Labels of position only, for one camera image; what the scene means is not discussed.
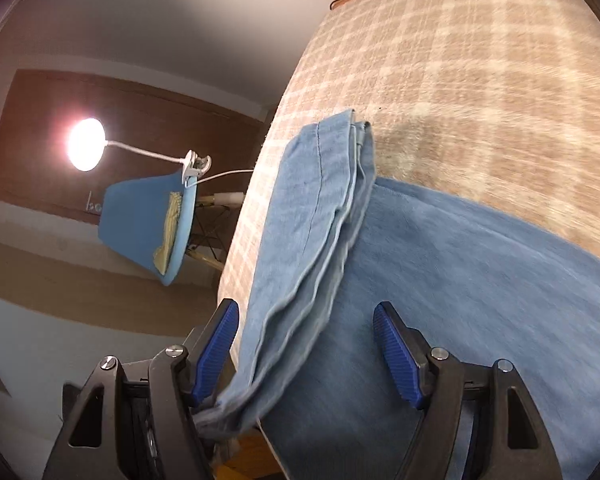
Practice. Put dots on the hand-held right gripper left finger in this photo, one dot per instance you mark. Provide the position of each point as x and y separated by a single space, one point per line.
215 350

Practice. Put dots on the white clip lamp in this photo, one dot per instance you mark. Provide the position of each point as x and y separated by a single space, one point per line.
85 145

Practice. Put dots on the blue denim pants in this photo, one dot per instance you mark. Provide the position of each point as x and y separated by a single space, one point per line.
430 270

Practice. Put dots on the blue shell chair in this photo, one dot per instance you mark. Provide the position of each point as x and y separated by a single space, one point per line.
135 210

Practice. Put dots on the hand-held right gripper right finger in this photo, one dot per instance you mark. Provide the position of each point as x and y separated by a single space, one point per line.
397 355

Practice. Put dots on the beige plaid blanket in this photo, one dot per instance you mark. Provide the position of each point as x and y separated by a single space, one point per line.
480 60

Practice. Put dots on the yellow striped cloth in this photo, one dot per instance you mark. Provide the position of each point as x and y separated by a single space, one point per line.
170 230

